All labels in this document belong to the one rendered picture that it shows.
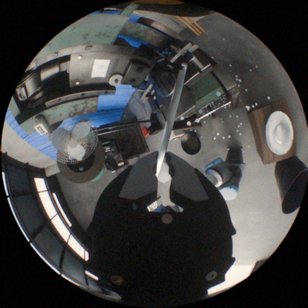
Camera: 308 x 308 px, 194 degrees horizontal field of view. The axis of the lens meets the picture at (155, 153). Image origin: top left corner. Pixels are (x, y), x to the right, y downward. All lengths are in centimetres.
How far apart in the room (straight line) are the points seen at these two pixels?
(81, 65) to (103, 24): 15
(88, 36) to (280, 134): 97
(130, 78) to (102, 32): 21
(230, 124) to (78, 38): 119
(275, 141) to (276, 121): 13
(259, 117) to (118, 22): 82
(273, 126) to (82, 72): 99
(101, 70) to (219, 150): 121
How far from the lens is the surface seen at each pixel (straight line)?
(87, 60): 35
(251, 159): 121
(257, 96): 119
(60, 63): 42
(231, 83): 51
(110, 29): 28
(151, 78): 56
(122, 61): 37
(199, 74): 50
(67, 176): 158
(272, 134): 81
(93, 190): 686
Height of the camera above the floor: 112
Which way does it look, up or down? 37 degrees down
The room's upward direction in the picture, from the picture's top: 112 degrees counter-clockwise
